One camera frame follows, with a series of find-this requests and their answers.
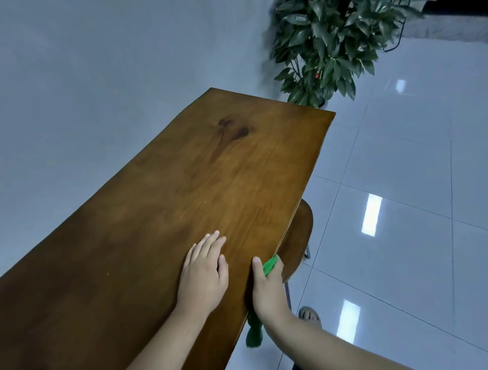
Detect person's left hand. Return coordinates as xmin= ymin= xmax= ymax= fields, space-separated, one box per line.
xmin=176 ymin=230 xmax=229 ymax=315

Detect person's right hand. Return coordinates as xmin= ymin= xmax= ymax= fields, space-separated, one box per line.
xmin=251 ymin=254 xmax=292 ymax=325

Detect green cloth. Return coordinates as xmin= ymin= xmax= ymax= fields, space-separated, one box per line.
xmin=246 ymin=254 xmax=279 ymax=348

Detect person's left forearm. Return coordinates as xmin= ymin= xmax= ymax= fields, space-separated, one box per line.
xmin=128 ymin=304 xmax=208 ymax=370

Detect person's right forearm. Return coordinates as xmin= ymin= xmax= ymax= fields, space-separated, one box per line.
xmin=263 ymin=311 xmax=412 ymax=370

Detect wooden stool black metal legs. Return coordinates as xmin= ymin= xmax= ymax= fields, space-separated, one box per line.
xmin=276 ymin=199 xmax=314 ymax=310

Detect brown wooden table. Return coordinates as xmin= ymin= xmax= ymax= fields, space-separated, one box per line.
xmin=0 ymin=87 xmax=336 ymax=370

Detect green leafy plant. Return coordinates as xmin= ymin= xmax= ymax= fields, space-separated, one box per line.
xmin=268 ymin=0 xmax=426 ymax=109

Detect black metal stand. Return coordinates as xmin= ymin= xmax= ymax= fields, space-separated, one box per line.
xmin=383 ymin=17 xmax=407 ymax=53

